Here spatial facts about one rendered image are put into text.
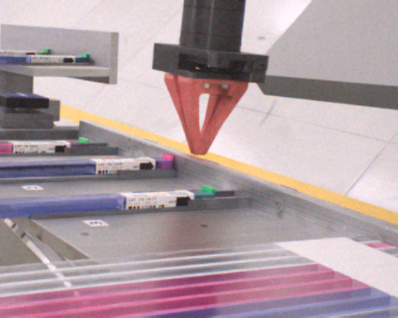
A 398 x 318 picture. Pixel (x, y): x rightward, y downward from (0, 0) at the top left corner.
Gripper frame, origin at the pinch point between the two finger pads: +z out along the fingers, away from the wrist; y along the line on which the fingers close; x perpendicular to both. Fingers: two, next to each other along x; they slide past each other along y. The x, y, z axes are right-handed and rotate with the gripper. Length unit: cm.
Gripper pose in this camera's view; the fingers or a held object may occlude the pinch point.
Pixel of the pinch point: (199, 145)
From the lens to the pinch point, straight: 80.2
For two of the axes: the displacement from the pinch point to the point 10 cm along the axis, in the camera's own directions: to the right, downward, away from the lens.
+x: 8.6, 0.3, 5.0
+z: -1.0, 9.9, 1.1
